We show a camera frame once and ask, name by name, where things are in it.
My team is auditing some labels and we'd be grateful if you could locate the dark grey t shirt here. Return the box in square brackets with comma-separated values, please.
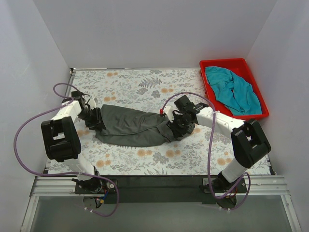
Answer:
[94, 104, 196, 147]

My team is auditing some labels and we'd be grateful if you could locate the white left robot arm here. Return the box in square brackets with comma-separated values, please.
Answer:
[41, 90, 106, 193]

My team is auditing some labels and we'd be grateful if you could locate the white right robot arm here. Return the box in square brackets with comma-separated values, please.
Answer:
[160, 95, 271, 192]

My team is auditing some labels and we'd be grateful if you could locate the floral patterned table mat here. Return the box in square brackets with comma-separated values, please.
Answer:
[47, 68, 271, 176]

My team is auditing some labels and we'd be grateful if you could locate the teal t shirt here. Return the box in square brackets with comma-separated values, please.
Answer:
[205, 66, 262, 116]

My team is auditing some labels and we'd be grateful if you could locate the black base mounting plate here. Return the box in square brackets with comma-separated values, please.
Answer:
[75, 175, 248, 208]

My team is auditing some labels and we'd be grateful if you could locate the red plastic bin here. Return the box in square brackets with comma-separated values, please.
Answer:
[199, 58, 269, 120]

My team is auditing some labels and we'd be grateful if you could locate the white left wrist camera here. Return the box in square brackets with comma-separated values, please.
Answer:
[86, 98, 97, 110]

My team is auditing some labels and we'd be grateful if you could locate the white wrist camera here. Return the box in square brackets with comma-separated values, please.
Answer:
[86, 98, 97, 110]
[163, 105, 176, 122]

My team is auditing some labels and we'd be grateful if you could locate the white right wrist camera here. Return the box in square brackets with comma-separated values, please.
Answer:
[163, 105, 176, 122]

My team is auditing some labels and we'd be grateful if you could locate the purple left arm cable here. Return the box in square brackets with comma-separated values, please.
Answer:
[13, 83, 120, 217]

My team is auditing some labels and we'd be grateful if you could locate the aluminium frame rail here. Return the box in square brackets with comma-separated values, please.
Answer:
[21, 175, 301, 232]

